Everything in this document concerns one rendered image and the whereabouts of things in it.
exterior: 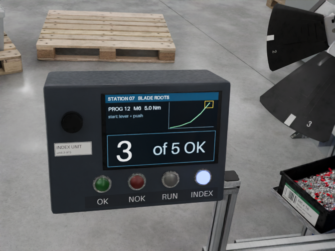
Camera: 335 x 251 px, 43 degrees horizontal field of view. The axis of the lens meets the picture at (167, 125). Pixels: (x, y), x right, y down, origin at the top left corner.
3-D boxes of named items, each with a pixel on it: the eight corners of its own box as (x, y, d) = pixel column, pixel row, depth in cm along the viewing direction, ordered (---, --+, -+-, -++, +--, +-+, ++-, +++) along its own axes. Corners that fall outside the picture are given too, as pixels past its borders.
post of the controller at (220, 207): (220, 246, 86) (235, 169, 76) (224, 258, 83) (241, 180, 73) (205, 248, 85) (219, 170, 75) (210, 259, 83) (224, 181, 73)
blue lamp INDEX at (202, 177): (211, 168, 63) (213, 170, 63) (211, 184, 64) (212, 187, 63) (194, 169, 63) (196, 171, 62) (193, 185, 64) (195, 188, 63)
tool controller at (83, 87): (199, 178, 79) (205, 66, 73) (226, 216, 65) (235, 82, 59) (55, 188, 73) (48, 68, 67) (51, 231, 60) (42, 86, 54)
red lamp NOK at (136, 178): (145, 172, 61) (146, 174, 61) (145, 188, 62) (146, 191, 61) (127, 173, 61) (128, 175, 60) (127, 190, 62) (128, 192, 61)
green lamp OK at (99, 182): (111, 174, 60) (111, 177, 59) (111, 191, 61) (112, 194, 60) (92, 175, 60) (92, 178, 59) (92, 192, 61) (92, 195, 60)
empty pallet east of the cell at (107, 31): (161, 26, 467) (162, 14, 459) (174, 63, 383) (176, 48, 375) (49, 23, 449) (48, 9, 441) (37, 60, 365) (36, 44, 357)
